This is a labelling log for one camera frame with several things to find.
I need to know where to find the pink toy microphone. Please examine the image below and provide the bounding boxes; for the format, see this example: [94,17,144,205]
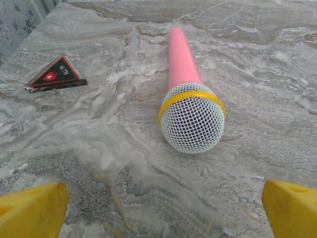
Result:
[158,27,226,155]

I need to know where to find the black red triangular badge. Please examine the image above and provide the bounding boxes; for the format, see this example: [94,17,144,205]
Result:
[25,54,89,93]

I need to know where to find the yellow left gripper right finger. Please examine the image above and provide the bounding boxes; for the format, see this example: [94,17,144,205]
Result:
[262,179,317,238]

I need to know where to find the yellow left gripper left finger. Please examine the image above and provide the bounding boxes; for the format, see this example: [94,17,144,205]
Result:
[0,182,70,238]

